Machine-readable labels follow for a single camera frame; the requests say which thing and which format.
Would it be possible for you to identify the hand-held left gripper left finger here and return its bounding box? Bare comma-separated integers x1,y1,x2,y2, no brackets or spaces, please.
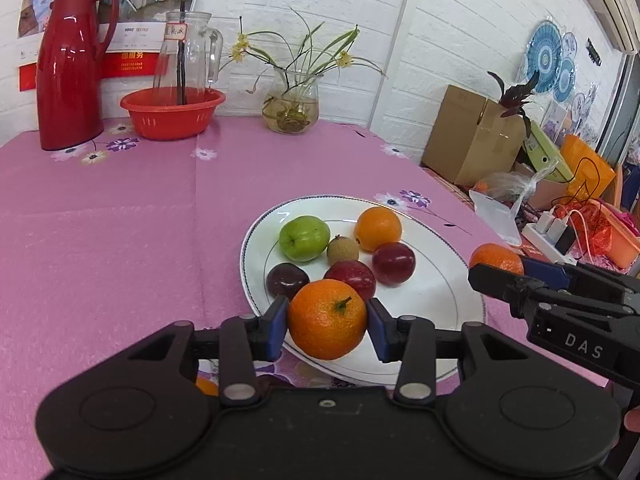
117,296,290,407

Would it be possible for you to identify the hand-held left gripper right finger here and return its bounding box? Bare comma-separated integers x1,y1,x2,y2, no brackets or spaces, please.
366,297,541,406

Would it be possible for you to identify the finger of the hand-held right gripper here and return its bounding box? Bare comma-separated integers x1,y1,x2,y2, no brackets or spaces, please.
468,263,640,319
520,256,640,306

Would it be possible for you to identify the orange mandarin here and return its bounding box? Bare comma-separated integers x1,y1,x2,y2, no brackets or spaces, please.
468,243,525,277

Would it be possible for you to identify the dark purple plum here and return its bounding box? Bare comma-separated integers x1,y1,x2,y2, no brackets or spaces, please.
265,263,311,301

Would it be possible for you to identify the stemmed orange tangerine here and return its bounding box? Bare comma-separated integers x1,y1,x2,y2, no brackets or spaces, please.
287,280,368,361

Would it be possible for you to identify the red apple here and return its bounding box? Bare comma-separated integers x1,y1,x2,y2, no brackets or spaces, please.
323,260,377,303
371,242,417,287

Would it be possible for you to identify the white plate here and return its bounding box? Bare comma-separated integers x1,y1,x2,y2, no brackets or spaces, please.
240,195,487,386

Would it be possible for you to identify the brown kiwi fruit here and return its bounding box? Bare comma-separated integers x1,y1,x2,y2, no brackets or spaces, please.
327,234,361,265

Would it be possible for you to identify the green apple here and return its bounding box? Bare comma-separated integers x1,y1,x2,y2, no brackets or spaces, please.
278,215,331,263

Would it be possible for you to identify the round orange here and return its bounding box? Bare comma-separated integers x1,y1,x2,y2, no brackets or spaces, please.
354,206,403,253

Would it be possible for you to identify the white power strip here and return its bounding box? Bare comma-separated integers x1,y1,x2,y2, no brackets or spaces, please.
521,210,578,266

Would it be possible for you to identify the black charger plug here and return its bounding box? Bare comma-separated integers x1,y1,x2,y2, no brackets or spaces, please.
554,227,577,256

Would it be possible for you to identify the white charger plug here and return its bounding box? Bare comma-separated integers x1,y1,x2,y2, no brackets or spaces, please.
537,211,568,241

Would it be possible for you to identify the red plastic bag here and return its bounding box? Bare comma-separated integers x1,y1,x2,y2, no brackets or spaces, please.
575,210,613,258

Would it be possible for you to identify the orange plastic basket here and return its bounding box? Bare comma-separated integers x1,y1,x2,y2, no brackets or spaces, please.
585,199,640,268

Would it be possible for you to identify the clear plastic bag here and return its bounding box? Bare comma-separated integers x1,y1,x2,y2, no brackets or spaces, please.
472,167,556,211

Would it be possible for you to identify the orange bag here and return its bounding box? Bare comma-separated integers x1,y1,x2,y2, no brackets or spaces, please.
559,133,617,206

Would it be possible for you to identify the green box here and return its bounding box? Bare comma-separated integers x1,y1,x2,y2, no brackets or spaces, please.
522,120,575,183

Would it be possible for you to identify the floral picture card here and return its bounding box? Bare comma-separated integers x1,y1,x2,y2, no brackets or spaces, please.
542,100,571,141

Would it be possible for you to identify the cardboard box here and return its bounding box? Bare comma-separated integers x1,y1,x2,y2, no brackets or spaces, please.
421,84,532,187

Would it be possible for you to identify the purple-leaf plant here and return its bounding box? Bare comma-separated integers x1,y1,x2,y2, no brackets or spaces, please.
487,71,542,138

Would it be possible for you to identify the pink floral tablecloth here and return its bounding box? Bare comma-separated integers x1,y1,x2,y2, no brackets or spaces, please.
0,116,616,411

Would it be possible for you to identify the glass vase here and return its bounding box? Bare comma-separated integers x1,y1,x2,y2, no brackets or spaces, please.
261,67,320,135

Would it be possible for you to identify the red plastic basin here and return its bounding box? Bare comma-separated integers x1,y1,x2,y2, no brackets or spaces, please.
120,87,227,141

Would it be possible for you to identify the black stirring stick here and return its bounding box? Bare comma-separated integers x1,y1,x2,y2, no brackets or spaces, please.
176,0,189,106

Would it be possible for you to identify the glass pitcher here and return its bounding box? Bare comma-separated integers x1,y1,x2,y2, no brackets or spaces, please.
151,11,224,103

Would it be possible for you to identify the yellow-flowered orchid plant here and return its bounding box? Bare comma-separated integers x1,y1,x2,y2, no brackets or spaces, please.
218,8,388,93

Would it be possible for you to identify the red thermos jug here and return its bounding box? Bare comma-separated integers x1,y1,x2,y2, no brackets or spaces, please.
36,0,121,152

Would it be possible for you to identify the small blue round wall decoration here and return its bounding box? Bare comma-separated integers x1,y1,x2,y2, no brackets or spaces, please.
552,57,578,103

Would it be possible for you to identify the large blue round wall decoration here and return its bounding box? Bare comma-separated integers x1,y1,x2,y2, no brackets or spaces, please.
525,20,566,93

